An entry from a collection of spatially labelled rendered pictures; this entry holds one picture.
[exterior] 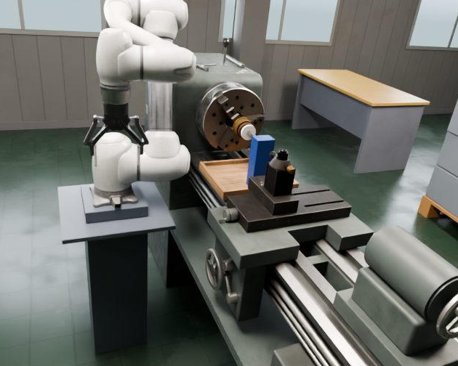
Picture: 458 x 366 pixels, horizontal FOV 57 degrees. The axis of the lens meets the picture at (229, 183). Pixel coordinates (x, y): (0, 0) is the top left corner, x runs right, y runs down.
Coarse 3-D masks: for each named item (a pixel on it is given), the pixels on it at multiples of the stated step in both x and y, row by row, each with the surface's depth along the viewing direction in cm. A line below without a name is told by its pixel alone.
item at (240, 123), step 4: (236, 120) 188; (240, 120) 188; (244, 120) 187; (248, 120) 190; (236, 124) 187; (240, 124) 186; (244, 124) 184; (248, 124) 184; (252, 124) 188; (236, 128) 186; (240, 128) 185; (236, 132) 187; (240, 132) 185; (240, 136) 186
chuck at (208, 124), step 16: (208, 96) 193; (240, 96) 193; (256, 96) 196; (208, 112) 190; (224, 112) 193; (240, 112) 196; (256, 112) 200; (208, 128) 194; (224, 128) 197; (256, 128) 204; (240, 144) 204
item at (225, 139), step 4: (228, 128) 197; (232, 128) 196; (228, 132) 195; (232, 132) 193; (224, 136) 198; (228, 136) 195; (232, 136) 192; (236, 136) 192; (224, 140) 197; (228, 140) 194; (232, 140) 195; (220, 144) 198; (224, 144) 196; (228, 144) 197; (220, 148) 201; (224, 148) 197; (228, 148) 198
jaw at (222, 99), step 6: (216, 96) 190; (222, 96) 189; (222, 102) 186; (228, 102) 187; (222, 108) 191; (228, 108) 189; (234, 108) 188; (228, 114) 188; (234, 114) 189; (234, 120) 188
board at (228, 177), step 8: (216, 160) 198; (224, 160) 199; (232, 160) 200; (240, 160) 202; (248, 160) 204; (200, 168) 195; (208, 168) 189; (216, 168) 195; (224, 168) 195; (232, 168) 196; (240, 168) 197; (208, 176) 186; (216, 176) 187; (224, 176) 188; (232, 176) 189; (240, 176) 189; (216, 184) 178; (224, 184) 181; (232, 184) 182; (240, 184) 182; (296, 184) 184; (224, 192) 171; (232, 192) 173; (240, 192) 174; (248, 192) 176
